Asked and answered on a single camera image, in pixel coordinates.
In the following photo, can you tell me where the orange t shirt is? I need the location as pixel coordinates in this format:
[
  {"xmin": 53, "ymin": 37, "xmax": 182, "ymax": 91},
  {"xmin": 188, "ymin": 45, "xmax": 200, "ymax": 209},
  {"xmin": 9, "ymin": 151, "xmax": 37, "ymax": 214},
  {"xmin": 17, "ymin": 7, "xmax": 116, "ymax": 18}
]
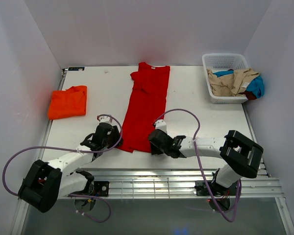
[{"xmin": 48, "ymin": 85, "xmax": 87, "ymax": 120}]

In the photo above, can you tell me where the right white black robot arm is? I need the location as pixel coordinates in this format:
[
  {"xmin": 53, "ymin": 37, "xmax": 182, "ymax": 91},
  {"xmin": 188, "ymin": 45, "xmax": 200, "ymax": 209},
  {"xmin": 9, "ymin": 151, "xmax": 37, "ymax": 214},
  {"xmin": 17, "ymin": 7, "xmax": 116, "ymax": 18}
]
[{"xmin": 148, "ymin": 129, "xmax": 264, "ymax": 196}]

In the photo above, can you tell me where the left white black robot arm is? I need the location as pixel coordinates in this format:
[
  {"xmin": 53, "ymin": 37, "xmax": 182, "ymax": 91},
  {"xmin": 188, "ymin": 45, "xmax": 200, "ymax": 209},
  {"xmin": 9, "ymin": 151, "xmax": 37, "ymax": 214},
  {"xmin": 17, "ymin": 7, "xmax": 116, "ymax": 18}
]
[{"xmin": 18, "ymin": 122, "xmax": 123, "ymax": 212}]

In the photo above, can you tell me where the blue label sticker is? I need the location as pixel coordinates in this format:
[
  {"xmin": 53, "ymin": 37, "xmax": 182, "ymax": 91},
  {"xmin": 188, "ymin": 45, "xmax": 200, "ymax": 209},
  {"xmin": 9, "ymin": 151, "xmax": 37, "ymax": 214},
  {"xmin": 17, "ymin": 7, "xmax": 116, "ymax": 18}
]
[{"xmin": 68, "ymin": 67, "xmax": 85, "ymax": 71}]

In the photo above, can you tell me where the beige t shirt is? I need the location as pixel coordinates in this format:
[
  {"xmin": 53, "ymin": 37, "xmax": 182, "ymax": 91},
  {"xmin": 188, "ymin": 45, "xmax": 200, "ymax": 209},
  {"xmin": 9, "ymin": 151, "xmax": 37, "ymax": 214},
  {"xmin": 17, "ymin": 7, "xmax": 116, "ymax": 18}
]
[{"xmin": 206, "ymin": 68, "xmax": 260, "ymax": 97}]

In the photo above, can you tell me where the white plastic laundry basket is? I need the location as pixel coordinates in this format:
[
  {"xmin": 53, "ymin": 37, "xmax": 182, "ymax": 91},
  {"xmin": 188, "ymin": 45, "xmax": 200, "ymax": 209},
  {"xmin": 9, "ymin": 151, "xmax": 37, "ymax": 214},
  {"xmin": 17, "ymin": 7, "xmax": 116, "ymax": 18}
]
[{"xmin": 202, "ymin": 53, "xmax": 249, "ymax": 104}]

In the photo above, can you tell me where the dark red t shirt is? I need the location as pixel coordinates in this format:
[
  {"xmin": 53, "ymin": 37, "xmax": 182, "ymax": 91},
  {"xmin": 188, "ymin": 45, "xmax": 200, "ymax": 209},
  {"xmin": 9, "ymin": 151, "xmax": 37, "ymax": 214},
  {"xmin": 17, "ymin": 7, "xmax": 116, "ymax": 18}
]
[{"xmin": 244, "ymin": 91, "xmax": 257, "ymax": 100}]

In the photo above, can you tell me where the blue t shirt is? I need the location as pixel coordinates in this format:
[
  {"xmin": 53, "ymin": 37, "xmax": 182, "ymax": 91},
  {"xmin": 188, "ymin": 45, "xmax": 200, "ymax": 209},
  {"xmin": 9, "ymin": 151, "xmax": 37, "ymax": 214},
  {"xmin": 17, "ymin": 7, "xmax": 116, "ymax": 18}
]
[{"xmin": 214, "ymin": 70, "xmax": 265, "ymax": 98}]

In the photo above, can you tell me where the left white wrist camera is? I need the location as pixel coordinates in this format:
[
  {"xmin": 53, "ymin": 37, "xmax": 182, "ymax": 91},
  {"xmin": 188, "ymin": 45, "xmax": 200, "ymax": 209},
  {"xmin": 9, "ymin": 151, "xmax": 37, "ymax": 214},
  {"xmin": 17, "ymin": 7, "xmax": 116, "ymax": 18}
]
[{"xmin": 97, "ymin": 116, "xmax": 112, "ymax": 128}]

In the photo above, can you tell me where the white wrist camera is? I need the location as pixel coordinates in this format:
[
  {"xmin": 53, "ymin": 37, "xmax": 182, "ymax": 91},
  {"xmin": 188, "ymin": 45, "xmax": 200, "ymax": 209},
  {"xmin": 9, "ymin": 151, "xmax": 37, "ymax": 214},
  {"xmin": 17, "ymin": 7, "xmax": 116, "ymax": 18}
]
[
  {"xmin": 153, "ymin": 119, "xmax": 167, "ymax": 134},
  {"xmin": 97, "ymin": 116, "xmax": 112, "ymax": 128}
]

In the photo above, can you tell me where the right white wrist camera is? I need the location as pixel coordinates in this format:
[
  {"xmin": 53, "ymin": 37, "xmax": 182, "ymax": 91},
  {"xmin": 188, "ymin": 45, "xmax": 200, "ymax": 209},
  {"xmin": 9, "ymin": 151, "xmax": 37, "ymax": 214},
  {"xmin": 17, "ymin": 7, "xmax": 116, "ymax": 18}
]
[{"xmin": 153, "ymin": 119, "xmax": 167, "ymax": 134}]

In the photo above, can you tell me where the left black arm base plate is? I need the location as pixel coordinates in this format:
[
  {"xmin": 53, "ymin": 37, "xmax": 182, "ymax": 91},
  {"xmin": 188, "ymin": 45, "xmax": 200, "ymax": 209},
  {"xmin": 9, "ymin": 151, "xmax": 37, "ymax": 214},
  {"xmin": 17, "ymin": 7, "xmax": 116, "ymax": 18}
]
[{"xmin": 71, "ymin": 180, "xmax": 110, "ymax": 197}]

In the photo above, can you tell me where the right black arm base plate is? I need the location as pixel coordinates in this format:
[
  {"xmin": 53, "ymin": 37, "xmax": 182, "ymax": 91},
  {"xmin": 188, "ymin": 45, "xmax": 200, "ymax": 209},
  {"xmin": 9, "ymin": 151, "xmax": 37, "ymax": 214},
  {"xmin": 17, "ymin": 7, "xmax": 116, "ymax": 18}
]
[{"xmin": 194, "ymin": 180, "xmax": 238, "ymax": 197}]

